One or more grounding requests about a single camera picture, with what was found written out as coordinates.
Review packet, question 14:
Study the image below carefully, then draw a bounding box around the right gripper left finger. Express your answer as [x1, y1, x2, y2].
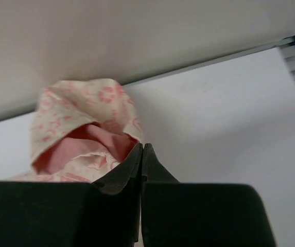
[0, 144, 143, 246]

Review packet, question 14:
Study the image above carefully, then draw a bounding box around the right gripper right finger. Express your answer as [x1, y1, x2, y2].
[141, 144, 276, 246]

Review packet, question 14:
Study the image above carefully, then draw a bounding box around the pink and cream jacket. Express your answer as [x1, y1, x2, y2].
[13, 79, 143, 182]

